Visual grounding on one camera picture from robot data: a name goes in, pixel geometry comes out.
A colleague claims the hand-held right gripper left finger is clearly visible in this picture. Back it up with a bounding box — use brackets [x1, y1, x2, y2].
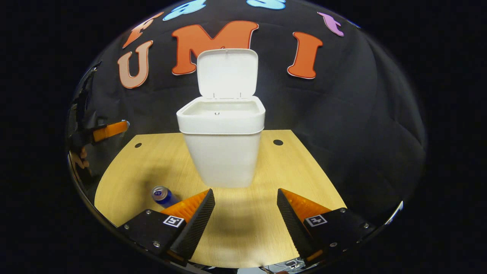
[117, 188, 216, 267]

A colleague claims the blue pop can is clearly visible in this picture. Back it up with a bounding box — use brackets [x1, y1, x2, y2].
[151, 185, 181, 209]

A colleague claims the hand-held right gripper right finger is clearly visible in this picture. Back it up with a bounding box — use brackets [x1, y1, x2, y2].
[277, 188, 377, 263]

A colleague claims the wooden desktop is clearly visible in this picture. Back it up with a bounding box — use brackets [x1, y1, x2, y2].
[94, 129, 347, 269]

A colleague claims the white desktop garbage bin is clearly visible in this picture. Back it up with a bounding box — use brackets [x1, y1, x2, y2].
[176, 48, 266, 188]

